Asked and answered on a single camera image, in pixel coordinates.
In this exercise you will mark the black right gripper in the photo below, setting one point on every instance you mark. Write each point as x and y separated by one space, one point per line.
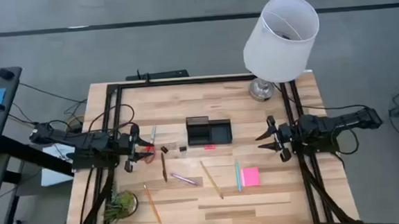
283 134

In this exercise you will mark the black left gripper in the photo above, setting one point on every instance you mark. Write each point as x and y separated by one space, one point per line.
128 144

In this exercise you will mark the white light blue pen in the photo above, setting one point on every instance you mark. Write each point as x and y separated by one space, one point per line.
153 133

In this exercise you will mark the dark brown pen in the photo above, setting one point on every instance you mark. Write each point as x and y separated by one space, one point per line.
163 168

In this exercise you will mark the pink sticky note pad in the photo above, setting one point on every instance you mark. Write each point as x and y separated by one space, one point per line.
250 177

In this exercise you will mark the teal pen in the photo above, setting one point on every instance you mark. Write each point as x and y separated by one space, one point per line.
238 177

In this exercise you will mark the black mesh desk organizer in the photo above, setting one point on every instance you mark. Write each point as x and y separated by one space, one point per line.
221 133

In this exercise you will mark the clear purple pen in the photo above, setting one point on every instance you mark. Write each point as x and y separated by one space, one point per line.
184 179

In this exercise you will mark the orange pencil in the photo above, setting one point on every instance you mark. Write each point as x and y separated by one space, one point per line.
152 204

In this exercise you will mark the green potted succulent plant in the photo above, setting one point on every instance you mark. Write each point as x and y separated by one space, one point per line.
122 205

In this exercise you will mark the yellow pencil pink eraser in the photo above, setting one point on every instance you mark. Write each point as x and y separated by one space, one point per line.
211 179

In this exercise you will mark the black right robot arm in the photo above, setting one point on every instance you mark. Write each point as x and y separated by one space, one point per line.
325 123

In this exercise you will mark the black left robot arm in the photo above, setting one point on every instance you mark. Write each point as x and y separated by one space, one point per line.
83 141

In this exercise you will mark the black box with antenna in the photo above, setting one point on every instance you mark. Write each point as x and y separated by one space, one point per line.
162 75

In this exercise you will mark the white box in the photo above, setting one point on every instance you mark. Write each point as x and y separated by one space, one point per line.
54 176

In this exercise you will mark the table lamp white shade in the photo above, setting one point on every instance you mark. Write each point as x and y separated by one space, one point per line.
282 44

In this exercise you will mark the grey side desk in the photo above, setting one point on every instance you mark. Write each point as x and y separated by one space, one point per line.
11 102

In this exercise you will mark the black computer mouse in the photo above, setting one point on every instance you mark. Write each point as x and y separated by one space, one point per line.
5 74

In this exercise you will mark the black aluminium table frame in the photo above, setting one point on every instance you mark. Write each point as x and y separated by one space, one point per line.
183 81

